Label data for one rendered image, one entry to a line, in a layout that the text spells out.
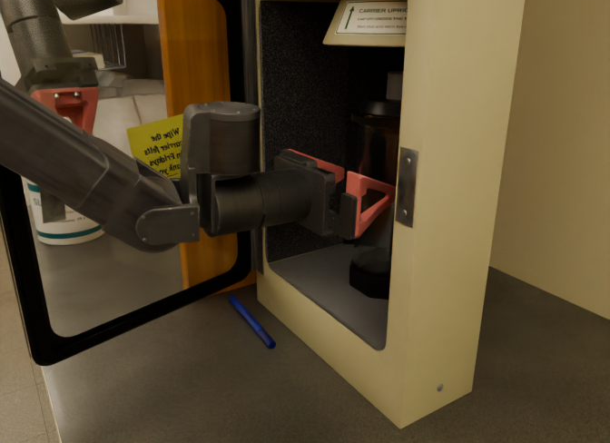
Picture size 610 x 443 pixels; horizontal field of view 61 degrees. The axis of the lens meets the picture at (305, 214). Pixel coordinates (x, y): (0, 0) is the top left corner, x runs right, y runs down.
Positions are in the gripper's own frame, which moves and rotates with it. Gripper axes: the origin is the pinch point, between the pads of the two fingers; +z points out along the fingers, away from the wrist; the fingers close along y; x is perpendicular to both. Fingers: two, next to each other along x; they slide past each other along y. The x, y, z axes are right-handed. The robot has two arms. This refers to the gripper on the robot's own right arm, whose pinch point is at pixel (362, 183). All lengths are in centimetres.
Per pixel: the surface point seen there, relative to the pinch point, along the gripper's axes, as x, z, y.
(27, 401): 118, -35, 144
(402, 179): -4.4, -6.0, -12.5
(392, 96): -9.9, 3.4, -0.1
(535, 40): -16.5, 36.9, 5.6
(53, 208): 0.5, -32.1, 8.2
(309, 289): 14.7, -4.2, 4.3
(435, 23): -17.4, -6.1, -14.5
